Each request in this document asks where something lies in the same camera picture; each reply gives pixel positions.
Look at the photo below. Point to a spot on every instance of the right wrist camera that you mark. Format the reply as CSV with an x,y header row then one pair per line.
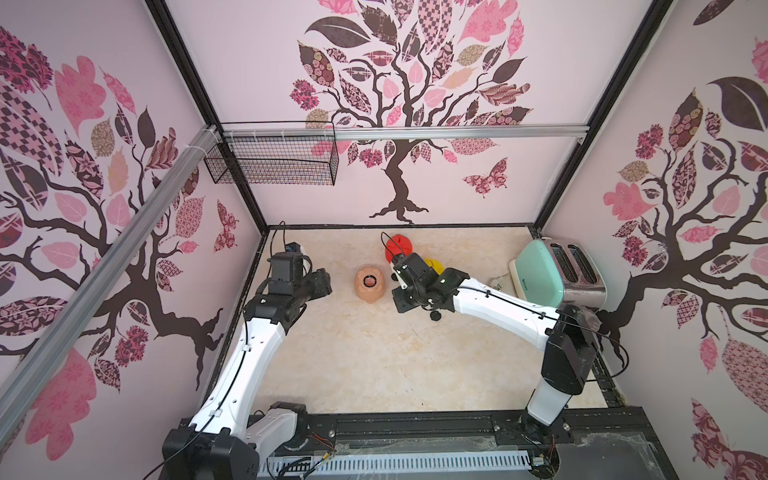
x,y
401,269

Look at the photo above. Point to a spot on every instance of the aluminium rail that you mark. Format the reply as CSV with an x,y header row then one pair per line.
x,y
400,133
49,351

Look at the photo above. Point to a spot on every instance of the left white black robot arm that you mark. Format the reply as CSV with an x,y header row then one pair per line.
x,y
220,441

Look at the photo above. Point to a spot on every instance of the white toaster plug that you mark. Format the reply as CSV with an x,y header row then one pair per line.
x,y
502,283

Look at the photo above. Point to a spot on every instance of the white cable duct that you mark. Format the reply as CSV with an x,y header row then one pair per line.
x,y
390,465

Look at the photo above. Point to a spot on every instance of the red piggy bank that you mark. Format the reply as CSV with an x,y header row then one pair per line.
x,y
397,245

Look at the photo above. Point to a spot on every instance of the left aluminium rail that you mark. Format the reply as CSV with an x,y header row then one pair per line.
x,y
49,351

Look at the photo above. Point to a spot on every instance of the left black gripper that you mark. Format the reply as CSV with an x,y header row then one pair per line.
x,y
322,280

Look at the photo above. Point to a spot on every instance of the glass jar black lid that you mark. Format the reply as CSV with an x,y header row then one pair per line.
x,y
584,317

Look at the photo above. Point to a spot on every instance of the black wire basket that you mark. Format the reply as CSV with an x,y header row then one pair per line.
x,y
304,153

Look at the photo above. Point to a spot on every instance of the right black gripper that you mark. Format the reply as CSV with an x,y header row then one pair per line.
x,y
405,298

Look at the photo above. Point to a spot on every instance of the yellow piggy bank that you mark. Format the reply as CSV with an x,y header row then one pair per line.
x,y
435,265

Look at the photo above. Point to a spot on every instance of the mint green toaster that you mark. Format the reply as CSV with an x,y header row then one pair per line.
x,y
557,272

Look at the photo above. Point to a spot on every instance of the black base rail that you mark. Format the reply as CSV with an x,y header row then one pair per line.
x,y
506,427

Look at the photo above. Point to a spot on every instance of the back aluminium rail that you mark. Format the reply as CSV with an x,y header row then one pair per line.
x,y
400,133

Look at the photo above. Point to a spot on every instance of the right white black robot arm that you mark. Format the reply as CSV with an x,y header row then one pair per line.
x,y
564,335

